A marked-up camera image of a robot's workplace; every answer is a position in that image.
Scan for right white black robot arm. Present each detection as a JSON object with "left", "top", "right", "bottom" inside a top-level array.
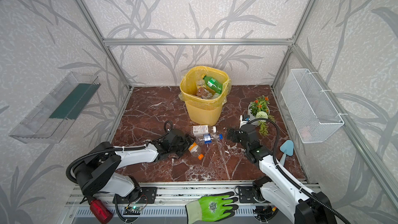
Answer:
[{"left": 227, "top": 119, "right": 349, "bottom": 224}]

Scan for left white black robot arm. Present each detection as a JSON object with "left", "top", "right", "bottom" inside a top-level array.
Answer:
[{"left": 66, "top": 129, "right": 194, "bottom": 202}]

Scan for red emergency stop button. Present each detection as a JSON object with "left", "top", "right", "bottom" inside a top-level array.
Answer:
[{"left": 89, "top": 199, "right": 114, "bottom": 224}]

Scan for green soda bottle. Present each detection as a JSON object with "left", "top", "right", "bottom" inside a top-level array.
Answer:
[{"left": 203, "top": 75, "right": 223, "bottom": 94}]

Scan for small clear bottle blue label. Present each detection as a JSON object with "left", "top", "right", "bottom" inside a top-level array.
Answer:
[{"left": 198, "top": 133, "right": 223, "bottom": 145}]

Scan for yellow slatted waste bin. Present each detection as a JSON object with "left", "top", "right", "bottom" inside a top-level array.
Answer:
[{"left": 184, "top": 75, "right": 225, "bottom": 125}]

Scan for white wire mesh basket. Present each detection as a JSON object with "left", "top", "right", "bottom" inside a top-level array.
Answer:
[{"left": 282, "top": 68, "right": 344, "bottom": 144}]

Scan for yellow plastic bin liner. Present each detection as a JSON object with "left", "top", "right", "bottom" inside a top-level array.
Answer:
[{"left": 179, "top": 66, "right": 232, "bottom": 109}]

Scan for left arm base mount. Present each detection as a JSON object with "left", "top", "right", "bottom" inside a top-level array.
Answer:
[{"left": 125, "top": 187, "right": 158, "bottom": 204}]

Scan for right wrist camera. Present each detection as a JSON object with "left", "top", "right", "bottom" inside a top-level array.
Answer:
[{"left": 239, "top": 115, "right": 250, "bottom": 128}]

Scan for clear bottle orange label cap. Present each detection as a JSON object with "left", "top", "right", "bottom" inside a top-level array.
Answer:
[{"left": 189, "top": 142, "right": 204, "bottom": 160}]

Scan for green circuit board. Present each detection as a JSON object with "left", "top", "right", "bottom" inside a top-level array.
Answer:
[{"left": 123, "top": 205, "right": 145, "bottom": 216}]

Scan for green black work glove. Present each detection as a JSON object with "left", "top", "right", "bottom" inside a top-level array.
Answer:
[{"left": 185, "top": 191, "right": 238, "bottom": 224}]

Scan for clear acrylic wall shelf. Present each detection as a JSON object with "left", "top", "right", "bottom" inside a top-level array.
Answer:
[{"left": 9, "top": 72, "right": 101, "bottom": 144}]

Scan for square clear bottle white label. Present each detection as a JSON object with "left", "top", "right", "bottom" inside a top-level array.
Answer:
[{"left": 191, "top": 125, "right": 217, "bottom": 136}]

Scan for white pot artificial flowers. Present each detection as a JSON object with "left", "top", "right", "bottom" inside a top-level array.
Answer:
[{"left": 248, "top": 95, "right": 275, "bottom": 136}]

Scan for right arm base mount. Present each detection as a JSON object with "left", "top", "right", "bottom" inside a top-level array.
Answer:
[{"left": 234, "top": 186, "right": 265, "bottom": 204}]

